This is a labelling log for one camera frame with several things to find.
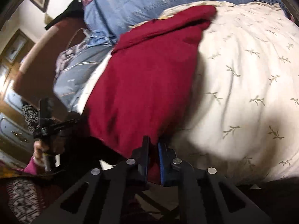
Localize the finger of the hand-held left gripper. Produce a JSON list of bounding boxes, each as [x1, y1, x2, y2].
[[55, 119, 79, 129]]

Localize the dark red fleece garment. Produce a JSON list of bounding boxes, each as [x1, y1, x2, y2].
[[82, 5, 218, 185]]

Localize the wooden wardrobe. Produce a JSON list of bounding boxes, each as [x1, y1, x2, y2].
[[0, 28, 38, 164]]

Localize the blue plaid quilt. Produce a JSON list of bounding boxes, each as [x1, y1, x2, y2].
[[83, 0, 290, 45]]

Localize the white cable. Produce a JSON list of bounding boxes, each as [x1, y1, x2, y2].
[[68, 28, 90, 49]]

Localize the black white patterned cloth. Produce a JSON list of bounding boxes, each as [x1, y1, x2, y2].
[[22, 105, 42, 134]]

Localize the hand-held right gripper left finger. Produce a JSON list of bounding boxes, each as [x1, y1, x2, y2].
[[31, 135, 151, 224]]

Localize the person's left hand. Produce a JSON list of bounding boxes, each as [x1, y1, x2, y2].
[[33, 141, 47, 161]]

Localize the person's patterned clothing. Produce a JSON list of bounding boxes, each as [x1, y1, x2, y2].
[[0, 175, 61, 224]]

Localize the brown wooden headboard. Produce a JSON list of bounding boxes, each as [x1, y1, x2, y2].
[[14, 16, 88, 119]]

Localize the blue floral pillow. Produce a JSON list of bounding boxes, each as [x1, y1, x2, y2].
[[53, 40, 115, 109]]

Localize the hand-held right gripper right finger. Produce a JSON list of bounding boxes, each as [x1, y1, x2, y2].
[[158, 141, 272, 224]]

